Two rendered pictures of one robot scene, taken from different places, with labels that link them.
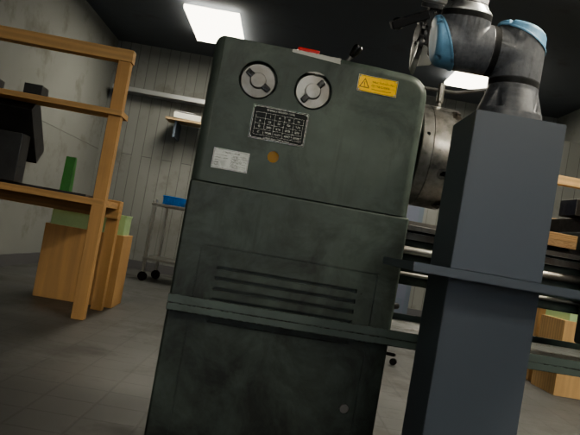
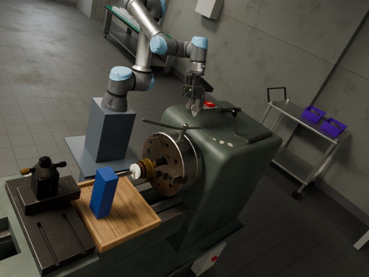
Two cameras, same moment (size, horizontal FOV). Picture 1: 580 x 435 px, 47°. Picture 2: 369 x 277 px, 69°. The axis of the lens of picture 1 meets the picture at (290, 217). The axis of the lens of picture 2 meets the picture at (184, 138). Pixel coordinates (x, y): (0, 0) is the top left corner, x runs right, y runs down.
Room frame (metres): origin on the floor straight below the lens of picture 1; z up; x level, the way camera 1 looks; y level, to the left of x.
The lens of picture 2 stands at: (2.85, -1.19, 1.85)
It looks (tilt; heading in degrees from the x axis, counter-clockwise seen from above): 29 degrees down; 133
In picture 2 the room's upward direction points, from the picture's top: 21 degrees clockwise
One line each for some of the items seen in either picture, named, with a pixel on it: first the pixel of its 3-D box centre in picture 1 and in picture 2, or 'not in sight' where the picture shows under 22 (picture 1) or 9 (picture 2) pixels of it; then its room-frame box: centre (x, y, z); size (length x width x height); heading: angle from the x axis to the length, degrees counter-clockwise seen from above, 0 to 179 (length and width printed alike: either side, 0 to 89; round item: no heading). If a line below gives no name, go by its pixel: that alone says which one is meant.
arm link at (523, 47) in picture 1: (515, 53); (121, 79); (1.54, -0.45, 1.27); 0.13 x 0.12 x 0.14; 92
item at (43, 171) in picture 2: not in sight; (44, 167); (2.04, -0.96, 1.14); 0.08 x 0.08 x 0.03
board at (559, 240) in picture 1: (502, 234); (112, 206); (2.10, -0.67, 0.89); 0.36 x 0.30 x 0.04; 5
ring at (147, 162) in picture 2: not in sight; (144, 169); (2.09, -0.55, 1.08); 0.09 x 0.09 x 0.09; 5
